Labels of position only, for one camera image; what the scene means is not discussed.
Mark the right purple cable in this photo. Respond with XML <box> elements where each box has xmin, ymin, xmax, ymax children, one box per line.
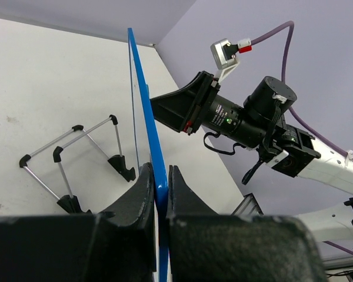
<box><xmin>237</xmin><ymin>21</ymin><xmax>353</xmax><ymax>256</ymax></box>

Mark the blue framed whiteboard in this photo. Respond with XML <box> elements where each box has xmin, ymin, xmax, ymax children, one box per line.
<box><xmin>127</xmin><ymin>28</ymin><xmax>169</xmax><ymax>281</ymax></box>

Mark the black wire whiteboard stand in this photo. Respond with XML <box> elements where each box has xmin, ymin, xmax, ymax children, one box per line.
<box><xmin>19</xmin><ymin>114</ymin><xmax>136</xmax><ymax>214</ymax></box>

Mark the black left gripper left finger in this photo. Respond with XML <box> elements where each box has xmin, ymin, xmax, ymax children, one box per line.
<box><xmin>105</xmin><ymin>162</ymin><xmax>156</xmax><ymax>272</ymax></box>

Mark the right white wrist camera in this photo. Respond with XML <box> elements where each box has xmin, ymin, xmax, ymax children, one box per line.
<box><xmin>210</xmin><ymin>39</ymin><xmax>239</xmax><ymax>83</ymax></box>

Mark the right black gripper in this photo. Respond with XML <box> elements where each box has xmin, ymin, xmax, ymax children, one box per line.
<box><xmin>150</xmin><ymin>70</ymin><xmax>221</xmax><ymax>135</ymax></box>

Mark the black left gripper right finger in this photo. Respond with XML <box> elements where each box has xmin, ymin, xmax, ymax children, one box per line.
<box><xmin>166</xmin><ymin>166</ymin><xmax>232</xmax><ymax>281</ymax></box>

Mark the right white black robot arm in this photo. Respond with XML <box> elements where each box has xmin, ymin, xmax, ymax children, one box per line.
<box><xmin>151</xmin><ymin>72</ymin><xmax>353</xmax><ymax>206</ymax></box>

